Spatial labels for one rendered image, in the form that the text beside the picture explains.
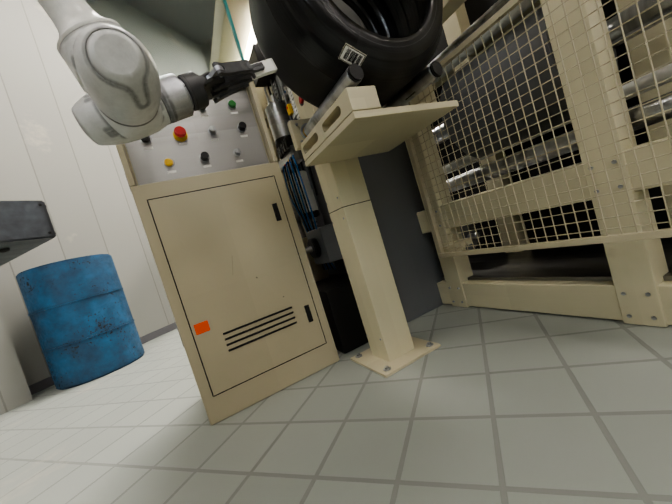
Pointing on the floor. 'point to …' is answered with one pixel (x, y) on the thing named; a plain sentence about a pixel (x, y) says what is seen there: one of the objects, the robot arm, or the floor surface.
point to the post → (363, 253)
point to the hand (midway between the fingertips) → (262, 68)
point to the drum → (80, 318)
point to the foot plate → (396, 358)
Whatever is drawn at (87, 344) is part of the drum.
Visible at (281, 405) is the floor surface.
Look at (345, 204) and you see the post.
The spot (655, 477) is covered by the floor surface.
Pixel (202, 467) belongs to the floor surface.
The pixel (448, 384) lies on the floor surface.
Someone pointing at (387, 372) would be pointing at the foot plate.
